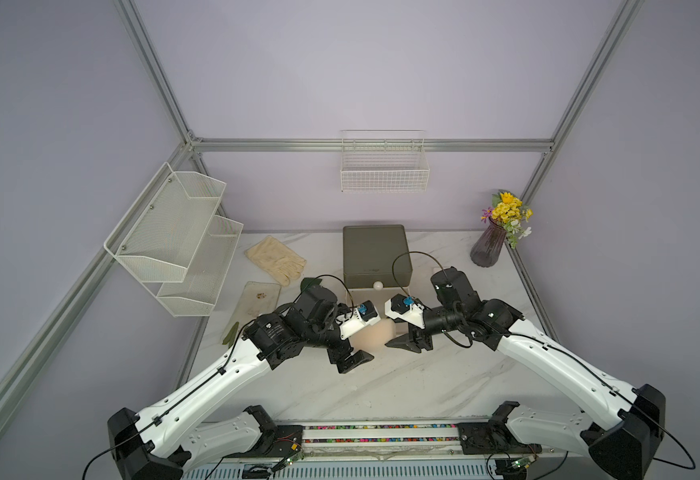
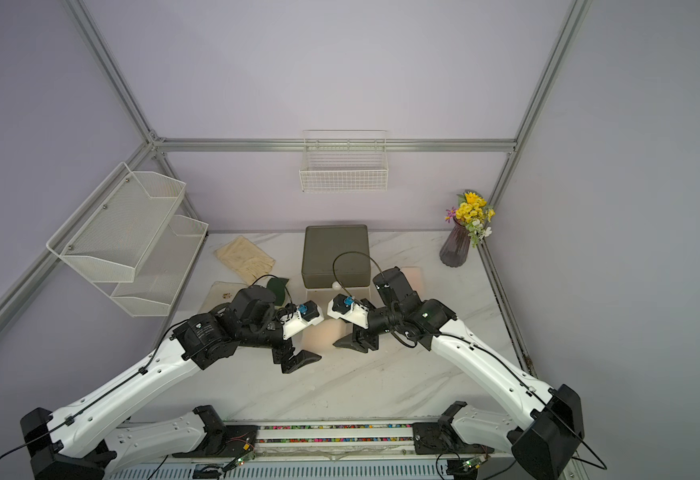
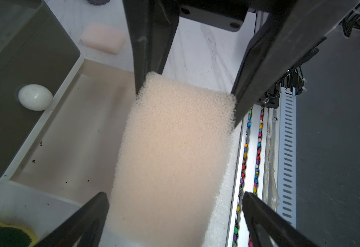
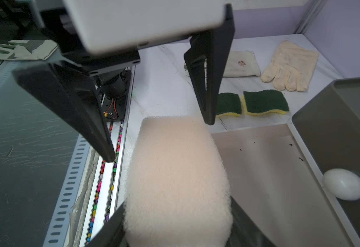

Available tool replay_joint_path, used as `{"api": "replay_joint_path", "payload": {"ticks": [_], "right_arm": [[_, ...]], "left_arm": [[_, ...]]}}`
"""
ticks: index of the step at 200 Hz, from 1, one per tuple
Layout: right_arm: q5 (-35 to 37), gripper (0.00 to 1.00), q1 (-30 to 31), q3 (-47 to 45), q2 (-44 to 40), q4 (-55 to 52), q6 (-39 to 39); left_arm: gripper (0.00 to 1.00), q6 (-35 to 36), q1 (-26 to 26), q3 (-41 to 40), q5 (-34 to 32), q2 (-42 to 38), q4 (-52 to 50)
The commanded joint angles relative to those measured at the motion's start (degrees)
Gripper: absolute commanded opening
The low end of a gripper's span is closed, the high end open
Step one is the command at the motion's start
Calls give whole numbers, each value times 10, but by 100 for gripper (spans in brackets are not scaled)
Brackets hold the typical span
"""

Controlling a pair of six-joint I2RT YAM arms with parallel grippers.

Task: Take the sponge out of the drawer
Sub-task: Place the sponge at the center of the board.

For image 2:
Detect pink sponge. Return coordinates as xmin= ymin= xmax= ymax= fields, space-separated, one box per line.
xmin=401 ymin=266 xmax=426 ymax=298

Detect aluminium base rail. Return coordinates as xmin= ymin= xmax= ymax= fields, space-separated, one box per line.
xmin=113 ymin=419 xmax=529 ymax=479

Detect olive three-drawer cabinet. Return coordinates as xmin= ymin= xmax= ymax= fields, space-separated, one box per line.
xmin=301 ymin=224 xmax=371 ymax=289

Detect aluminium frame profile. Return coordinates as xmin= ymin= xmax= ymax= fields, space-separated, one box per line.
xmin=154 ymin=138 xmax=517 ymax=153

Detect beige rubber glove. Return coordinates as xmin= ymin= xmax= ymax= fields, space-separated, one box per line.
xmin=214 ymin=236 xmax=276 ymax=284

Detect purple glass vase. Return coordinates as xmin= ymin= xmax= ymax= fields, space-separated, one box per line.
xmin=439 ymin=220 xmax=471 ymax=268

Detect white wire wall basket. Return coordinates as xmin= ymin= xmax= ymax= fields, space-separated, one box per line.
xmin=299 ymin=129 xmax=389 ymax=193

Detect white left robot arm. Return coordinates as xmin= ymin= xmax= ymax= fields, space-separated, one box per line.
xmin=20 ymin=285 xmax=324 ymax=479

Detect yellow artificial flowers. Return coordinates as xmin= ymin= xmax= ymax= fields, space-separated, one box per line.
xmin=445 ymin=190 xmax=496 ymax=247

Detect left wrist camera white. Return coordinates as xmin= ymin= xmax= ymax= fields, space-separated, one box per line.
xmin=281 ymin=300 xmax=325 ymax=340

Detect white two-tier mesh shelf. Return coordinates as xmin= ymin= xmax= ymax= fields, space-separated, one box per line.
xmin=47 ymin=163 xmax=208 ymax=317

